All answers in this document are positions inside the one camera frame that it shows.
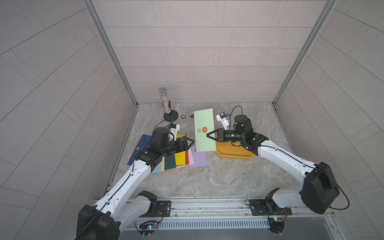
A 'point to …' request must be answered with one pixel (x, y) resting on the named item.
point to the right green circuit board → (276, 224)
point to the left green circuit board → (148, 227)
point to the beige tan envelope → (163, 164)
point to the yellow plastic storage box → (226, 150)
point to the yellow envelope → (180, 157)
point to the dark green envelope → (170, 162)
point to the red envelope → (186, 157)
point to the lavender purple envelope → (199, 158)
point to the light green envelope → (204, 124)
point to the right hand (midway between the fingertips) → (208, 137)
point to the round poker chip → (183, 116)
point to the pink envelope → (191, 161)
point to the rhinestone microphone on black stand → (170, 115)
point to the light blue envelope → (157, 169)
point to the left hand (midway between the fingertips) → (193, 142)
